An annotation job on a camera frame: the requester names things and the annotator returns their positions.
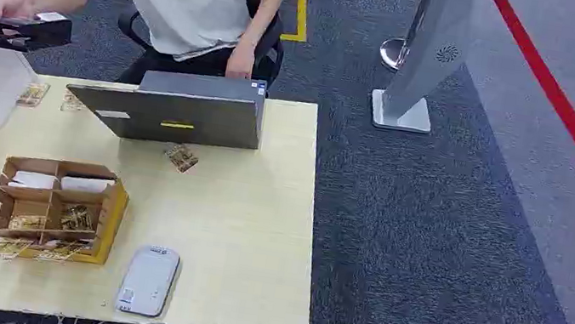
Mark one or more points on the black flat device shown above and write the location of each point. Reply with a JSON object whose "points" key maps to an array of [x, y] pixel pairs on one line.
{"points": [[27, 33]]}

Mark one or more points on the white card stack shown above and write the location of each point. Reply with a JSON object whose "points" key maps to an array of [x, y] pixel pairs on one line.
{"points": [[86, 185], [34, 180]]}

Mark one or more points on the gold printed card stack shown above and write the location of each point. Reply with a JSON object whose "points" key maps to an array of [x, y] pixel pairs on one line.
{"points": [[26, 222], [77, 217]]}

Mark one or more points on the grey laptop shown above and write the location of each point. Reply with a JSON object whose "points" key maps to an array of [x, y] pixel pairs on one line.
{"points": [[180, 116]]}

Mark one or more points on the wooden card box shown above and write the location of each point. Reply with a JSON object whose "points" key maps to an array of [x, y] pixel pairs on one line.
{"points": [[111, 214]]}

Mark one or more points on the person's left hand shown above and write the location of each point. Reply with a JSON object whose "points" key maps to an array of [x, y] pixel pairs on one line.
{"points": [[240, 62]]}

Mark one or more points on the black office chair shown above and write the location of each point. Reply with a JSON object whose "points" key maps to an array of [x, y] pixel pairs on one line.
{"points": [[270, 50]]}

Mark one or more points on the white rounded flat device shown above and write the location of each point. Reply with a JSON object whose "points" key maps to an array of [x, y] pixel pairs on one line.
{"points": [[148, 280]]}

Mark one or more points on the chrome round stanchion base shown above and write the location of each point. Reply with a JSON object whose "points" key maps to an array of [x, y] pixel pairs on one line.
{"points": [[392, 52]]}

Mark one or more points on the silver slanted floor stand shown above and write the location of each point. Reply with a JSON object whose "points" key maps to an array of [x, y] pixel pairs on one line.
{"points": [[429, 51]]}

